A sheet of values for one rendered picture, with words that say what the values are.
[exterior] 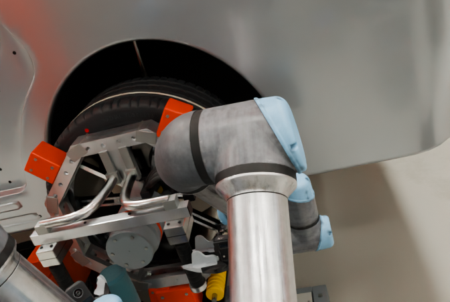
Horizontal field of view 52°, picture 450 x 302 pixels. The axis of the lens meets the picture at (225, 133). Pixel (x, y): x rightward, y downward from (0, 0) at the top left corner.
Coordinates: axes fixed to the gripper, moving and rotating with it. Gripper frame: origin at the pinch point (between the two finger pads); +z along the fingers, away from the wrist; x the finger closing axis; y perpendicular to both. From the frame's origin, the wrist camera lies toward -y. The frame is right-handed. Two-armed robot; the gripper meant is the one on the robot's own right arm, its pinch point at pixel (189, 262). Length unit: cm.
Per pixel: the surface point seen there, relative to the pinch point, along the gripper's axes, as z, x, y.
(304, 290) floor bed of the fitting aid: -18, -61, -75
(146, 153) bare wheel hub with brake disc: 22, -53, 7
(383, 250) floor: -56, -87, -83
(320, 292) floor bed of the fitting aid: -25, -59, -75
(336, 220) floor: -38, -115, -83
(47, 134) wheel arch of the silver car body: 47, -42, 26
